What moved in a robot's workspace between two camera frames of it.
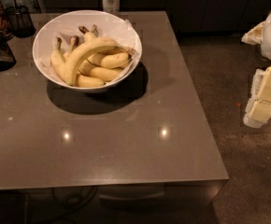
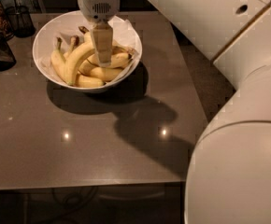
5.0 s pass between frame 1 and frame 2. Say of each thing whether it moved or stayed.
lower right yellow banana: stayed
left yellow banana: stayed
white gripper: moved
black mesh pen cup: stayed
